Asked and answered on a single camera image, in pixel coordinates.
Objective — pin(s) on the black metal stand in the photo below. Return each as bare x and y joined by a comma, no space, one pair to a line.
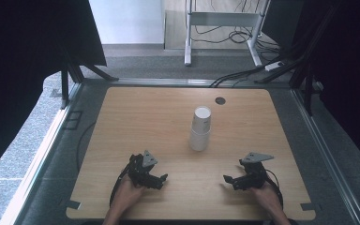
75,73
307,81

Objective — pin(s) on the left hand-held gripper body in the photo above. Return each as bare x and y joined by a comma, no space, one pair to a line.
139,173

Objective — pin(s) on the white metal desk frame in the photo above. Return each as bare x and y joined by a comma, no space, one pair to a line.
222,19

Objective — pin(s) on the dark floor socket cover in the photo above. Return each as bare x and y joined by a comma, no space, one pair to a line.
73,120

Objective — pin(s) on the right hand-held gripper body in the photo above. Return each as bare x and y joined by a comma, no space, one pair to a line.
254,173

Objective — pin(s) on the person's left hand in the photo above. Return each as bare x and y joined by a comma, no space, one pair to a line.
126,195

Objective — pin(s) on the person's right hand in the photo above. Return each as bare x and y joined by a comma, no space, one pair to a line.
267,198

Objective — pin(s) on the white power strip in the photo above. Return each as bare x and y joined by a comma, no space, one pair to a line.
274,66

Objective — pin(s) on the round dark table grommet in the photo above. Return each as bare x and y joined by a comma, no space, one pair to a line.
220,100

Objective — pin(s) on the black curtain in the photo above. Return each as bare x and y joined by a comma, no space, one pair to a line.
350,78
28,62

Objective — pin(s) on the aluminium frame rail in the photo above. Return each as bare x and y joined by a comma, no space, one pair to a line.
156,82
328,156
34,162

